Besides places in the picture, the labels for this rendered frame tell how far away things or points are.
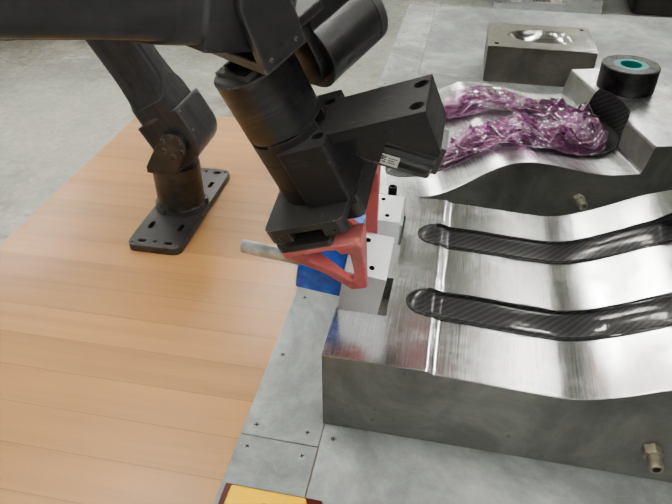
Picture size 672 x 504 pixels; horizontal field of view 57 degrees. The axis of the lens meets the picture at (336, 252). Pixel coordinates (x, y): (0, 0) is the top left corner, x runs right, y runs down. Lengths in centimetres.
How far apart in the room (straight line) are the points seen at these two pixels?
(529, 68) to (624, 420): 86
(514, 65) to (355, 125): 89
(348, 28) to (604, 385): 33
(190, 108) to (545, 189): 45
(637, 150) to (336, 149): 53
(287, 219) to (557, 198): 47
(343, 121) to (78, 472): 37
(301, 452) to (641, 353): 29
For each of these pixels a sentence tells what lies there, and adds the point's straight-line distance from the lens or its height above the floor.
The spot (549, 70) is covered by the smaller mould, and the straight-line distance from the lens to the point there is 129.
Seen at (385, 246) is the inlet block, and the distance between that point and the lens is 53.
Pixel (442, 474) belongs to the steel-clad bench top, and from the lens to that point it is 56.
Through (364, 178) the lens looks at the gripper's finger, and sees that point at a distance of 47.
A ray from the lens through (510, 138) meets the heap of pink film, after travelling 82.
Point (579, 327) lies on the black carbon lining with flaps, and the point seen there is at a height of 88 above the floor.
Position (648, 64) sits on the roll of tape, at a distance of 102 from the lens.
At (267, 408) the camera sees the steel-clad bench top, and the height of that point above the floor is 80.
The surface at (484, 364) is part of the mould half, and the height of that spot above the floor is 89.
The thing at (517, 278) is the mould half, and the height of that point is 88.
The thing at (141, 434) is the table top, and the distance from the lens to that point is 60.
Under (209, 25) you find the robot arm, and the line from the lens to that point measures 36.
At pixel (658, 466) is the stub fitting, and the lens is 56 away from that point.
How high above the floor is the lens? 126
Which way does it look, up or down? 37 degrees down
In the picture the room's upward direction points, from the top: straight up
